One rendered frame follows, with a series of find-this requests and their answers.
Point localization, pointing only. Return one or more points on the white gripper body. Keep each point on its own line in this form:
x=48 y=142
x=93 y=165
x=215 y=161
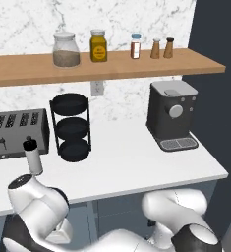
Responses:
x=64 y=233

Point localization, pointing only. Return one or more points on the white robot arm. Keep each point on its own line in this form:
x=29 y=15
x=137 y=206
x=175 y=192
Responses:
x=38 y=203

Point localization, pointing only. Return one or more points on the grey-blue drawer front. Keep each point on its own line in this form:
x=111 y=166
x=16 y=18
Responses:
x=120 y=210

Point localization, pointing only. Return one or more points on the grey-blue cupboard door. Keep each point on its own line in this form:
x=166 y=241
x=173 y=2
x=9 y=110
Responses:
x=79 y=221

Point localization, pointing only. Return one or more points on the white bottle with black cap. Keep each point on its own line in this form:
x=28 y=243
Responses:
x=34 y=159

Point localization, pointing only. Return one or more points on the grey four-slot toaster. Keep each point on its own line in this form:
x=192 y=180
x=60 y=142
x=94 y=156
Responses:
x=18 y=138

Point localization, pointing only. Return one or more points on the black three-tier stand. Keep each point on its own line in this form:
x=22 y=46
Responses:
x=72 y=126

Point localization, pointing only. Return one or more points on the dark grey coffee machine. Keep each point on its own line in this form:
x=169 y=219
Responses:
x=167 y=124

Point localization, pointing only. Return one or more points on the glass jar with grey contents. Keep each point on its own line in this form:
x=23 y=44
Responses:
x=66 y=52

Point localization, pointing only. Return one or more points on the yellow jar with silver lid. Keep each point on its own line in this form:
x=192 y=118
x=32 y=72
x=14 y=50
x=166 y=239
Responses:
x=98 y=47

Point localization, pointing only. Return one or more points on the red spice bottle blue cap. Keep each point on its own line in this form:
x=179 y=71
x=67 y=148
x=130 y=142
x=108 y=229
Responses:
x=135 y=48

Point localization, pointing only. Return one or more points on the wooden shaker with white top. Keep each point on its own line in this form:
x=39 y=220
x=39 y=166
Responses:
x=155 y=50

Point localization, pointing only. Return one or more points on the wooden shaker with dark top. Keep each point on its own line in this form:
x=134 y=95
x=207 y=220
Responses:
x=168 y=50

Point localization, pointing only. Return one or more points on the white wall socket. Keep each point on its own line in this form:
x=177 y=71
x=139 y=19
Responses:
x=97 y=88

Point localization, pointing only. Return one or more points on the wooden wall shelf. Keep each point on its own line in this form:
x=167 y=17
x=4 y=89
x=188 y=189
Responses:
x=120 y=67

